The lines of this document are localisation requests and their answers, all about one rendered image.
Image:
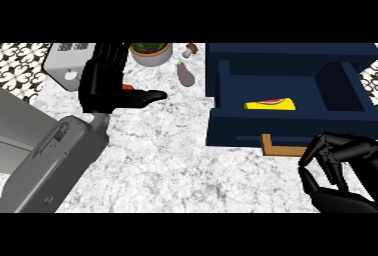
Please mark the yellow wedge with red print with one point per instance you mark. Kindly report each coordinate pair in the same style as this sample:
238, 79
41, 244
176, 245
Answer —
272, 105

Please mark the brown mushroom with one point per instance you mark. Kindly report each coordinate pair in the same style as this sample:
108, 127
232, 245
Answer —
189, 50

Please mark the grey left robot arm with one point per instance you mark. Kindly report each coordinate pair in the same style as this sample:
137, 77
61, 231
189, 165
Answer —
53, 160

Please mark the navy blue drawer front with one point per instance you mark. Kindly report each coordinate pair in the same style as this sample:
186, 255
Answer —
236, 125

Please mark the orange cup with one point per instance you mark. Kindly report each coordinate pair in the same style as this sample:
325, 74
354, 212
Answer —
127, 87

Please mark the navy blue drawer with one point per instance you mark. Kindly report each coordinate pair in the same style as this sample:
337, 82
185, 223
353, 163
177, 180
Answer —
236, 125
275, 88

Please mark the grey pot with green plant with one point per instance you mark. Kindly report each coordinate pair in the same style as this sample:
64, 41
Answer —
151, 55

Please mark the purple eggplant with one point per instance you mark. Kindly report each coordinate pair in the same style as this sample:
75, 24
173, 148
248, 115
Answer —
186, 76

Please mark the navy blue cabinet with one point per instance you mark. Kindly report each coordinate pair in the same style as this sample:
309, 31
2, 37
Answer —
275, 51

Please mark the pale grey appliance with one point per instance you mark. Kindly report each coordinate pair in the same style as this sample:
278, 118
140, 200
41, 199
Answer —
64, 66

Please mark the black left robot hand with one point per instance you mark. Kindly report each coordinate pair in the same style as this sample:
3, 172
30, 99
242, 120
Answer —
100, 88

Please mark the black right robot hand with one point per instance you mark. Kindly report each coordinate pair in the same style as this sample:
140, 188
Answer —
344, 200

